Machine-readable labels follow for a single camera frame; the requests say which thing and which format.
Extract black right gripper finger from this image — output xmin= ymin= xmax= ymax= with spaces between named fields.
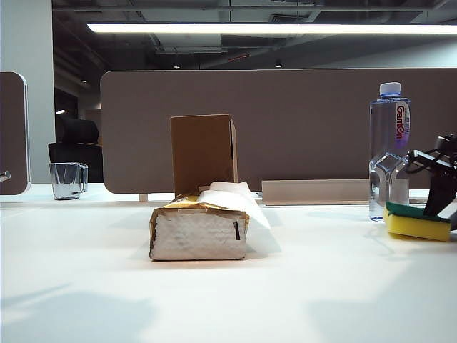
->
xmin=423 ymin=171 xmax=457 ymax=217
xmin=438 ymin=204 xmax=457 ymax=233

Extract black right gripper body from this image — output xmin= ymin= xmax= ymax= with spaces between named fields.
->
xmin=432 ymin=133 xmax=457 ymax=179

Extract yellow sponge with green scourer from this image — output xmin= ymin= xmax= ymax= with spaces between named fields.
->
xmin=383 ymin=201 xmax=453 ymax=243

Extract clear plastic water bottle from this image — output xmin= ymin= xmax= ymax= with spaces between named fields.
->
xmin=368 ymin=81 xmax=411 ymax=222

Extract wide brown desk partition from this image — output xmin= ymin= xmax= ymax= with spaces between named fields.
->
xmin=99 ymin=67 xmax=457 ymax=196

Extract white tissue sheet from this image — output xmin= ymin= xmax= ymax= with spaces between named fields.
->
xmin=197 ymin=180 xmax=283 ymax=253

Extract long ceiling light strip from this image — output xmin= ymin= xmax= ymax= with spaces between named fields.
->
xmin=86 ymin=22 xmax=457 ymax=36

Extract brown cardboard box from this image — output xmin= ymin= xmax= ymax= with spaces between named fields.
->
xmin=170 ymin=113 xmax=239 ymax=196

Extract gold tissue pack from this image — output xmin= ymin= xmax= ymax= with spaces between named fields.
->
xmin=149 ymin=192 xmax=249 ymax=261

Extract black office chair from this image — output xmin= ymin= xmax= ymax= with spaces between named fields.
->
xmin=48 ymin=117 xmax=104 ymax=183

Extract clear glass cup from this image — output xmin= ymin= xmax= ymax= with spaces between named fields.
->
xmin=49 ymin=161 xmax=89 ymax=201

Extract narrow brown desk partition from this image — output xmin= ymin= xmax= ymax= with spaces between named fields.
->
xmin=0 ymin=71 xmax=31 ymax=196

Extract beige metal partition bracket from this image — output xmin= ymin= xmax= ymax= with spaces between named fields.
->
xmin=261 ymin=179 xmax=371 ymax=207

